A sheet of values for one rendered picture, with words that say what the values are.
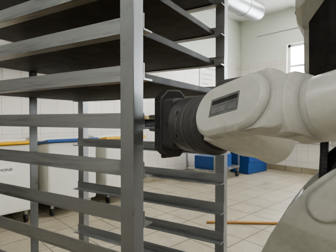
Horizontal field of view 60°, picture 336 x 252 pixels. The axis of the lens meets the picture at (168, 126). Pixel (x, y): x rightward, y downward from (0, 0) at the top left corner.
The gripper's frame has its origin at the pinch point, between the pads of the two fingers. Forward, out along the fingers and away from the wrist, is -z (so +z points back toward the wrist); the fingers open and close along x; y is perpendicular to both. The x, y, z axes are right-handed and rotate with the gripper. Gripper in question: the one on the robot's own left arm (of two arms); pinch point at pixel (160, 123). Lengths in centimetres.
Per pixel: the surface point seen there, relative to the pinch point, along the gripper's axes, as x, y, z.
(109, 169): -9.1, 8.6, -4.9
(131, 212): -15.5, 7.3, 3.3
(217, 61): 18.5, -30.7, -20.6
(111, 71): 10.1, 8.2, -4.4
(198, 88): 8.9, -19.1, -14.1
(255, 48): 144, -415, -380
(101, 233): -45, -6, -62
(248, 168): -85, -342, -322
